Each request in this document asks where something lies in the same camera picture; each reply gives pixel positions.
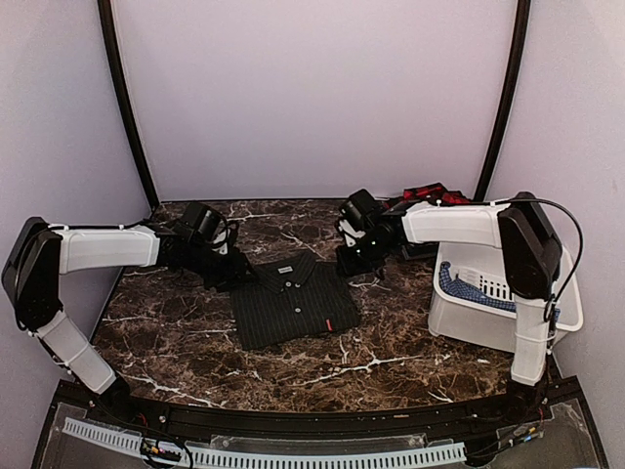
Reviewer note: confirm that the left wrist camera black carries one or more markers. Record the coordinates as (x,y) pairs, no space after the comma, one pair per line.
(199,223)

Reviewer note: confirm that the blue checked shirt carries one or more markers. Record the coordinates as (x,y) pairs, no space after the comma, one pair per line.
(478,291)

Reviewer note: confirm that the dark pinstripe long sleeve shirt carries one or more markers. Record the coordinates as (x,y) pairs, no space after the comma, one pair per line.
(292,298)

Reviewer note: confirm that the left black frame post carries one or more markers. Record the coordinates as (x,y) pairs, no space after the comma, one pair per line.
(120,87)

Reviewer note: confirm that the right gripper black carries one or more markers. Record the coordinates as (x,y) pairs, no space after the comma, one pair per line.
(350,269)

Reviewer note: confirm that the black curved front rail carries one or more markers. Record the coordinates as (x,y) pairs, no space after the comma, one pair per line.
(474,420)

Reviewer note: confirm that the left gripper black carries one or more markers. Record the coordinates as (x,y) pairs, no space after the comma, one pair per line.
(234,275)

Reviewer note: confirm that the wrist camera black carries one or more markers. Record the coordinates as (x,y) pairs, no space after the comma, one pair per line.
(199,223)
(359,213)

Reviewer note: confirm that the right black frame post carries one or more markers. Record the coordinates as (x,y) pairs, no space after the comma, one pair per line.
(506,100)

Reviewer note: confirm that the white plastic bin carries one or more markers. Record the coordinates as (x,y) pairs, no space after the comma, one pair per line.
(481,267)

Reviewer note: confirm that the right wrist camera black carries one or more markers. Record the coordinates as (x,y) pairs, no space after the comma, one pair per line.
(359,213)

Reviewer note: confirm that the red black plaid shirt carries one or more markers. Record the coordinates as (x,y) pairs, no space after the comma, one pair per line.
(433,192)

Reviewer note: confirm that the black frame post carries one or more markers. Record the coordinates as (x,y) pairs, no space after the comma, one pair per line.
(120,87)
(506,100)

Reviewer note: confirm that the white slotted cable duct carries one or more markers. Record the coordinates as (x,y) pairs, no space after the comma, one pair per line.
(229,452)

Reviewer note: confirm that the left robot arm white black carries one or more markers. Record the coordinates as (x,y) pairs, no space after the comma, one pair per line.
(43,253)

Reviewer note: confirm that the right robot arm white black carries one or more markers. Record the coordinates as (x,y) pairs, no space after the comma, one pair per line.
(531,251)

